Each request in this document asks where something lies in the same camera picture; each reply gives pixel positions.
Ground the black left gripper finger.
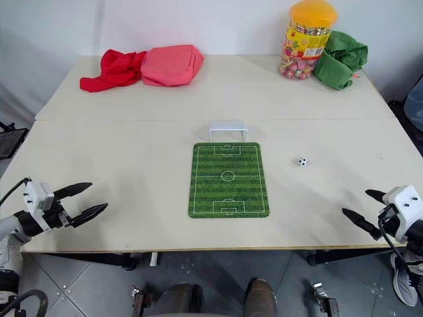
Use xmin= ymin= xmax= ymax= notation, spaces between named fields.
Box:
xmin=52 ymin=182 xmax=95 ymax=201
xmin=67 ymin=202 xmax=110 ymax=229

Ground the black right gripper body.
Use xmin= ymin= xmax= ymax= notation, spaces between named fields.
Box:
xmin=377 ymin=204 xmax=401 ymax=238

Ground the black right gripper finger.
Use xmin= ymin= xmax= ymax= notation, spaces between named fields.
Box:
xmin=364 ymin=188 xmax=388 ymax=205
xmin=341 ymin=207 xmax=383 ymax=241

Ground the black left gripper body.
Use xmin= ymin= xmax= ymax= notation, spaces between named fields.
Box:
xmin=42 ymin=197 xmax=73 ymax=232

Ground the green soccer field mat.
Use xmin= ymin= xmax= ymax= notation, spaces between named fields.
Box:
xmin=188 ymin=141 xmax=271 ymax=219

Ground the white black sneaker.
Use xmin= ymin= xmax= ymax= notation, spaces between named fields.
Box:
xmin=390 ymin=252 xmax=423 ymax=307

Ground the black chair part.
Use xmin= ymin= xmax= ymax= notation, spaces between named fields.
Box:
xmin=387 ymin=98 xmax=410 ymax=128

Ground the person's blue jeans leg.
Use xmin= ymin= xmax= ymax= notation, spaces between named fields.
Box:
xmin=404 ymin=74 xmax=423 ymax=147

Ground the red cloth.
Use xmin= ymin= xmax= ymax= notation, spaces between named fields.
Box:
xmin=79 ymin=49 xmax=149 ymax=94

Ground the dark rounded shape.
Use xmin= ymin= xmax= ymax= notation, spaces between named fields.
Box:
xmin=243 ymin=277 xmax=278 ymax=317

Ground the green cloth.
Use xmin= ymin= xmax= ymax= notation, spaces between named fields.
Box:
xmin=313 ymin=30 xmax=369 ymax=90

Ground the pink cloth bundle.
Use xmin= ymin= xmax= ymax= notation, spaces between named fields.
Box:
xmin=140 ymin=44 xmax=206 ymax=88

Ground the small white goal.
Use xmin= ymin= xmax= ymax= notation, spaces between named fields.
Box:
xmin=207 ymin=120 xmax=249 ymax=143

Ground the candy jar with orange lid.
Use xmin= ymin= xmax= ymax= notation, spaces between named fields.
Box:
xmin=278 ymin=0 xmax=339 ymax=81

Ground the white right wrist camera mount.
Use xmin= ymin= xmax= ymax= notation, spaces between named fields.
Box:
xmin=382 ymin=185 xmax=423 ymax=244

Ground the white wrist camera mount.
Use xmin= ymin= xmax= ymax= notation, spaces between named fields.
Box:
xmin=382 ymin=185 xmax=423 ymax=244
xmin=24 ymin=180 xmax=55 ymax=232

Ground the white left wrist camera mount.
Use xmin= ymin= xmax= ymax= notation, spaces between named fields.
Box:
xmin=24 ymin=180 xmax=55 ymax=232

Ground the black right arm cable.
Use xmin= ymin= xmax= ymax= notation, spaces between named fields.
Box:
xmin=377 ymin=216 xmax=423 ymax=300

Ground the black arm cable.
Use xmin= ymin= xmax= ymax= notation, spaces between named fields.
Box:
xmin=377 ymin=216 xmax=423 ymax=300
xmin=0 ymin=177 xmax=32 ymax=206

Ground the black table frame bar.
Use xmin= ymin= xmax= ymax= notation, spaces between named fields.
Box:
xmin=306 ymin=247 xmax=399 ymax=266

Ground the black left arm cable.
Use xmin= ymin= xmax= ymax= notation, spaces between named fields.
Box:
xmin=0 ymin=177 xmax=32 ymax=206

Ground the black wire basket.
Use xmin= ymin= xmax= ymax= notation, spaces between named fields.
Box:
xmin=0 ymin=121 xmax=30 ymax=162

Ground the thick black cable loop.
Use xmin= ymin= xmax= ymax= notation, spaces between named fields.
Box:
xmin=0 ymin=289 xmax=50 ymax=317

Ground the metal bracket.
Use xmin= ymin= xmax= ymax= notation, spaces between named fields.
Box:
xmin=130 ymin=284 xmax=153 ymax=317
xmin=311 ymin=281 xmax=339 ymax=317

